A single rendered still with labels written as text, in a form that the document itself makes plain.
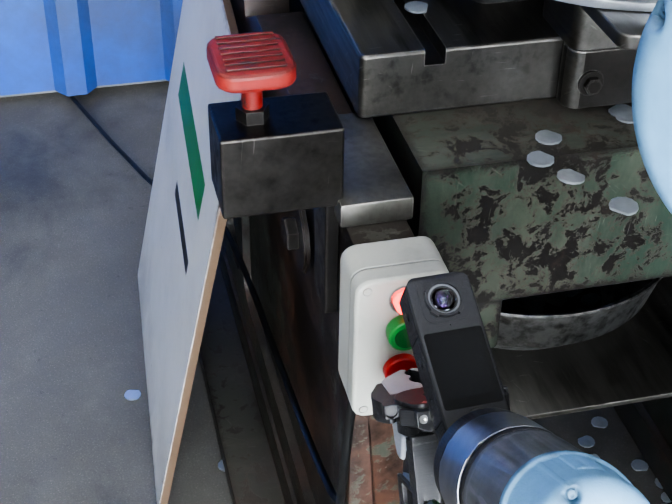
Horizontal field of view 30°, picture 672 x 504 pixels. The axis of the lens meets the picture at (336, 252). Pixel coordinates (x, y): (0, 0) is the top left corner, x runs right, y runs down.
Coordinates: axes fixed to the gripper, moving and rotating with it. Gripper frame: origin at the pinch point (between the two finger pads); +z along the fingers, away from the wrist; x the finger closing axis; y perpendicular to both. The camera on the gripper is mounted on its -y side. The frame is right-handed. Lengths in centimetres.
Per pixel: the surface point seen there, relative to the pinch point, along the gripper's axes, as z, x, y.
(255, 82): -1.8, -9.3, -23.0
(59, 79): 152, -23, -31
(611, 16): -3.2, 17.6, -25.2
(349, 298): 0.0, -3.7, -6.4
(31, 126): 148, -29, -23
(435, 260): -1.4, 2.8, -8.6
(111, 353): 90, -21, 11
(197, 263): 49, -10, -5
